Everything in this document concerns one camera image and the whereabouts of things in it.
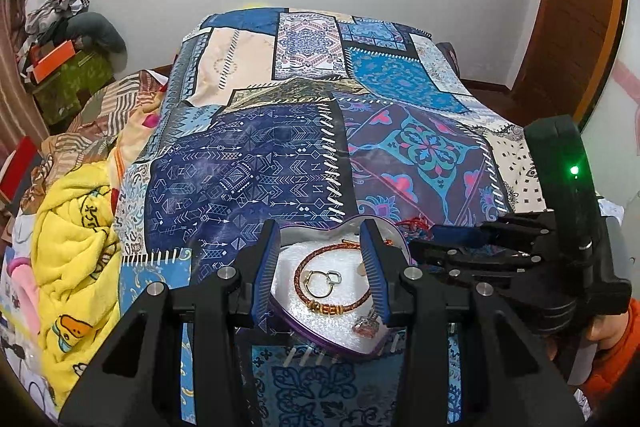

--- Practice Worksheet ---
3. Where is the braided orange leather bracelet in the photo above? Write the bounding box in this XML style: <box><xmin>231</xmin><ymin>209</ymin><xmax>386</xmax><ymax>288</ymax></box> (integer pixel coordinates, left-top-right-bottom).
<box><xmin>294</xmin><ymin>243</ymin><xmax>377</xmax><ymax>316</ymax></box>

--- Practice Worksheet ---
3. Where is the striped brown quilt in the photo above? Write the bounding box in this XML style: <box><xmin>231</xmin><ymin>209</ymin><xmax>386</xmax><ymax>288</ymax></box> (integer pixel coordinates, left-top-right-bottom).
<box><xmin>20</xmin><ymin>69</ymin><xmax>174</xmax><ymax>208</ymax></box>

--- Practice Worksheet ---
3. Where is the green patterned box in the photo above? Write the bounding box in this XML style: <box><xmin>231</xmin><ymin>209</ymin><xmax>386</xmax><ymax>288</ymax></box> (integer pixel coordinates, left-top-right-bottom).
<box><xmin>32</xmin><ymin>52</ymin><xmax>114</xmax><ymax>126</ymax></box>

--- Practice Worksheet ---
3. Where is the pink cloth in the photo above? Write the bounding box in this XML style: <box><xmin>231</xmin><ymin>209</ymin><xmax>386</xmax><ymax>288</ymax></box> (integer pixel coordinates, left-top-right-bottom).
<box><xmin>6</xmin><ymin>256</ymin><xmax>42</xmax><ymax>334</ymax></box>

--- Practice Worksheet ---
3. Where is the thin gold hoop ring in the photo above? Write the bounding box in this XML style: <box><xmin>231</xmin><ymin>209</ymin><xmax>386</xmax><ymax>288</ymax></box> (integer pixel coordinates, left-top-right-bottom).
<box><xmin>304</xmin><ymin>270</ymin><xmax>334</xmax><ymax>301</ymax></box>

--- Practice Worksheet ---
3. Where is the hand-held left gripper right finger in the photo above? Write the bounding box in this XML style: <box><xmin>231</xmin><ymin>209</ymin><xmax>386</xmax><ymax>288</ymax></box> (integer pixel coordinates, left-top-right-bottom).
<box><xmin>359</xmin><ymin>218</ymin><xmax>586</xmax><ymax>427</ymax></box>

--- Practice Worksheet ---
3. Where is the blue patchwork blanket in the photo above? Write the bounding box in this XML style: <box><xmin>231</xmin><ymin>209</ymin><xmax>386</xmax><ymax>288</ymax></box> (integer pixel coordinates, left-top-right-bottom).
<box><xmin>114</xmin><ymin>8</ymin><xmax>551</xmax><ymax>427</ymax></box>

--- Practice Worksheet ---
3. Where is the pile of clothes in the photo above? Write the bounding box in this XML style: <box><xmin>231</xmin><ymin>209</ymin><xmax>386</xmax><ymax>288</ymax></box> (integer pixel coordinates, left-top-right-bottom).
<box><xmin>22</xmin><ymin>0</ymin><xmax>94</xmax><ymax>38</ymax></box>

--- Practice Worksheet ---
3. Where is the silver pendant charm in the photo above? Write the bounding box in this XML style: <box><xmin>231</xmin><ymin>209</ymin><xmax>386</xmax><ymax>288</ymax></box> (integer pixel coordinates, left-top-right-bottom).
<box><xmin>353</xmin><ymin>311</ymin><xmax>382</xmax><ymax>339</ymax></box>

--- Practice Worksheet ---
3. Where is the purple heart-shaped tin box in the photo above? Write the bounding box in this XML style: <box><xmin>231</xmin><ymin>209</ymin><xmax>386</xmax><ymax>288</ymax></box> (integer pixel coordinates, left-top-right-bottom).
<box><xmin>270</xmin><ymin>214</ymin><xmax>414</xmax><ymax>361</ymax></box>

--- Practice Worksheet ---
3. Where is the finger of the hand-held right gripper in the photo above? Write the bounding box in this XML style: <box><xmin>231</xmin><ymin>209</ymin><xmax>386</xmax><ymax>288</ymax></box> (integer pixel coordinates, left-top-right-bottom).
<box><xmin>432</xmin><ymin>209</ymin><xmax>557</xmax><ymax>252</ymax></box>
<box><xmin>407</xmin><ymin>239</ymin><xmax>544</xmax><ymax>284</ymax></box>

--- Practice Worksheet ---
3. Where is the orange box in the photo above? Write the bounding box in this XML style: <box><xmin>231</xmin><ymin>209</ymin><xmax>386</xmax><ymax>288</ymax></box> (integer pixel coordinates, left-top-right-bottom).
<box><xmin>27</xmin><ymin>39</ymin><xmax>77</xmax><ymax>84</ymax></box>

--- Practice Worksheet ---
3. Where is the person's right hand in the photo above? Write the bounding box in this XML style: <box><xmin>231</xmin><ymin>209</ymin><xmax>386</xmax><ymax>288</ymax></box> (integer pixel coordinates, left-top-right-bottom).
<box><xmin>582</xmin><ymin>307</ymin><xmax>632</xmax><ymax>346</ymax></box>

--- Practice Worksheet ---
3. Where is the red cord bracelet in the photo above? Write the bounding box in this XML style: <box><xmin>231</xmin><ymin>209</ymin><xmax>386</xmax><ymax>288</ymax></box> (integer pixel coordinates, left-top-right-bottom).
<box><xmin>397</xmin><ymin>215</ymin><xmax>432</xmax><ymax>231</ymax></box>

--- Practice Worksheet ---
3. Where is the striped brown curtain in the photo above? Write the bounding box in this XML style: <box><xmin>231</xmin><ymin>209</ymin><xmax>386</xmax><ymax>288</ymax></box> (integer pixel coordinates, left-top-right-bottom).
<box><xmin>0</xmin><ymin>0</ymin><xmax>52</xmax><ymax>148</ymax></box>

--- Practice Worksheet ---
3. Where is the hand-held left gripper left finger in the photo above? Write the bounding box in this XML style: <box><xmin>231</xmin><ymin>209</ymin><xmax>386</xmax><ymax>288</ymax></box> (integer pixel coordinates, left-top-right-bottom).
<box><xmin>59</xmin><ymin>219</ymin><xmax>282</xmax><ymax>427</ymax></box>

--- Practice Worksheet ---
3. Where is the yellow fleece blanket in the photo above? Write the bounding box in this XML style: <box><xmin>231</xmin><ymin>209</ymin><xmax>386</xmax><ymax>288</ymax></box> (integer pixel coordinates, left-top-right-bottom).
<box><xmin>20</xmin><ymin>159</ymin><xmax>124</xmax><ymax>414</ymax></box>

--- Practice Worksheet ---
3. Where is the red box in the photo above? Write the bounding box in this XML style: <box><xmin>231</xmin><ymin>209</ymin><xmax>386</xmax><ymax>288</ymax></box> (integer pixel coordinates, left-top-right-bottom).
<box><xmin>0</xmin><ymin>136</ymin><xmax>40</xmax><ymax>204</ymax></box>

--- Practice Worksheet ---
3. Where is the wooden door frame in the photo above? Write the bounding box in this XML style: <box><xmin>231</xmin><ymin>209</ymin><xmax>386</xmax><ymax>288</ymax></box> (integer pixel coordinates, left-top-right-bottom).
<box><xmin>510</xmin><ymin>0</ymin><xmax>632</xmax><ymax>128</ymax></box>

